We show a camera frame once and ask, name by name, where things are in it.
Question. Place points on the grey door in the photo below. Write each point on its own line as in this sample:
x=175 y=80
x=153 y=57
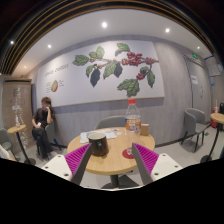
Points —
x=200 y=93

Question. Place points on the white wall poster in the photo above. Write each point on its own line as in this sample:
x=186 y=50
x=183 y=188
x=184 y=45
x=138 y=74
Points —
x=213 y=65

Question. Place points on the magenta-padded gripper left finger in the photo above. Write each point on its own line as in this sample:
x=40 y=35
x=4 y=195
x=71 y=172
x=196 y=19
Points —
x=58 y=166

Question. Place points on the small brown box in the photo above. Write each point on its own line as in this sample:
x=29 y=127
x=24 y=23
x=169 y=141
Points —
x=144 y=130

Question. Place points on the red fire extinguisher cabinet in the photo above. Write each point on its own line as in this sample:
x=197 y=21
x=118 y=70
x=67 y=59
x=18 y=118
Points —
x=214 y=123

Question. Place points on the coffee plant wall mural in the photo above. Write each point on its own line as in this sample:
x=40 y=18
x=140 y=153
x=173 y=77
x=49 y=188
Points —
x=76 y=86

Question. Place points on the printed paper sheet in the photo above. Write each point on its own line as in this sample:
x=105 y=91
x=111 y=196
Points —
x=85 y=136

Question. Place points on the grey armchair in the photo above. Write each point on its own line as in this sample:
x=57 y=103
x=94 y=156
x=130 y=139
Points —
x=193 y=121
x=110 y=122

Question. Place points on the round wooden side table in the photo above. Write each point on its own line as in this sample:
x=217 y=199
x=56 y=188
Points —
x=16 y=129
x=218 y=117

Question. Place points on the clear red-capped drink bottle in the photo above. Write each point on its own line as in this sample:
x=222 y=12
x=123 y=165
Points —
x=132 y=125

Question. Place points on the dark bottle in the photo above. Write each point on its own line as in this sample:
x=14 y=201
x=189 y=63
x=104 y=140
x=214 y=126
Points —
x=221 y=108

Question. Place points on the person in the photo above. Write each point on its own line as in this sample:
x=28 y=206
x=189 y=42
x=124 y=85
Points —
x=41 y=120

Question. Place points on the small clear bottle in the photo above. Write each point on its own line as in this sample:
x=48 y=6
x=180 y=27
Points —
x=17 y=121

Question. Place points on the green exit sign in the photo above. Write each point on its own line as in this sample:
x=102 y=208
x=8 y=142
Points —
x=194 y=55

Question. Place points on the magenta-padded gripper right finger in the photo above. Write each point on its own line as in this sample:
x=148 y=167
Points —
x=166 y=166

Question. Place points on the round ceiling lights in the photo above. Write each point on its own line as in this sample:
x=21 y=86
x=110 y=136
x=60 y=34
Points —
x=104 y=24

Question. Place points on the black mug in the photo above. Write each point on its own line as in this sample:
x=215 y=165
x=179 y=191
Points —
x=98 y=146

